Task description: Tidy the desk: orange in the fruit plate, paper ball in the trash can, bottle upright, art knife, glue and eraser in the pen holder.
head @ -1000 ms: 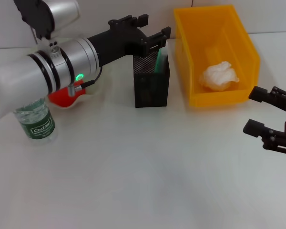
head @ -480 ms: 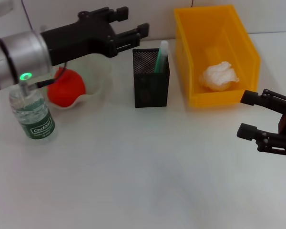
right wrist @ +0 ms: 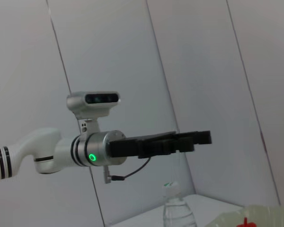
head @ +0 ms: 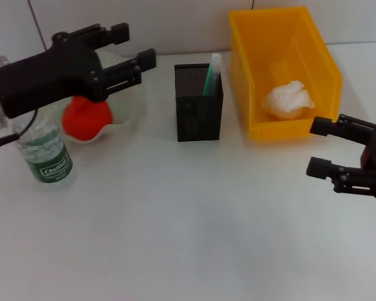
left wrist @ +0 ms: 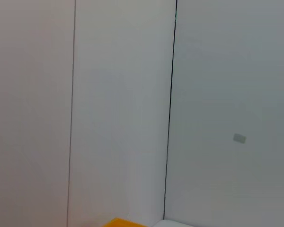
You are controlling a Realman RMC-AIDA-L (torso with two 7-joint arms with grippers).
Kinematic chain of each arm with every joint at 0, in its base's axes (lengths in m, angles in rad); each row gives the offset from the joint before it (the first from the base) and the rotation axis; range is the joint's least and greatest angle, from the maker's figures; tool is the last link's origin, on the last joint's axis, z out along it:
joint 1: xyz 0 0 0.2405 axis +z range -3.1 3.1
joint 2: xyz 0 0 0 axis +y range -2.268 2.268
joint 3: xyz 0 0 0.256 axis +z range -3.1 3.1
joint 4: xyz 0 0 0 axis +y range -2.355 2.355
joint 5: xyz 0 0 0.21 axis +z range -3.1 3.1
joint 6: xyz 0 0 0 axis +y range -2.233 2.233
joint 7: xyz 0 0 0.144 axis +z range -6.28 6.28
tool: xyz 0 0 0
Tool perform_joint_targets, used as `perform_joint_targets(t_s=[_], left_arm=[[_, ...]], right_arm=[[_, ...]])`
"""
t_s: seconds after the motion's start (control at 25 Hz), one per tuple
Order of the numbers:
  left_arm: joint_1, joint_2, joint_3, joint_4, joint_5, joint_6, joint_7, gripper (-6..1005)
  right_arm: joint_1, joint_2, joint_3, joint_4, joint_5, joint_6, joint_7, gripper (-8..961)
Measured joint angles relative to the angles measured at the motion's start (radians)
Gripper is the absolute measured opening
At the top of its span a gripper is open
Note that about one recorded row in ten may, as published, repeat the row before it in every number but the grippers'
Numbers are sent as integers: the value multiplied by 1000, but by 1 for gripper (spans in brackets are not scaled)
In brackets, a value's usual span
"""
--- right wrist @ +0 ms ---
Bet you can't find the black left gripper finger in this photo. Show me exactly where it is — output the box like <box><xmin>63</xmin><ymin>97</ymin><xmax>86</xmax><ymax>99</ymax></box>
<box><xmin>177</xmin><ymin>130</ymin><xmax>213</xmax><ymax>145</ymax></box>
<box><xmin>160</xmin><ymin>138</ymin><xmax>196</xmax><ymax>156</ymax></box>

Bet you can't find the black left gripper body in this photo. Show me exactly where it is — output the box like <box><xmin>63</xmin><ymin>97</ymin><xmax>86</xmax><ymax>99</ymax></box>
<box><xmin>108</xmin><ymin>131</ymin><xmax>180</xmax><ymax>159</ymax></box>

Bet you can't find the clear green-label water bottle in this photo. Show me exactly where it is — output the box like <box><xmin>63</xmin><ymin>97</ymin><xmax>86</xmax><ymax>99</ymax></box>
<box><xmin>161</xmin><ymin>181</ymin><xmax>198</xmax><ymax>227</ymax></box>

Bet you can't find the green glass fruit plate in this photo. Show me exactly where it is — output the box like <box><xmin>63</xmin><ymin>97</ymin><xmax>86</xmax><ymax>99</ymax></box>
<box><xmin>204</xmin><ymin>205</ymin><xmax>284</xmax><ymax>227</ymax></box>

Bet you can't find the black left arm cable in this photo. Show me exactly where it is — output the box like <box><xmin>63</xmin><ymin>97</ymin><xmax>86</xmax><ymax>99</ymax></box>
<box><xmin>103</xmin><ymin>157</ymin><xmax>152</xmax><ymax>184</ymax></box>

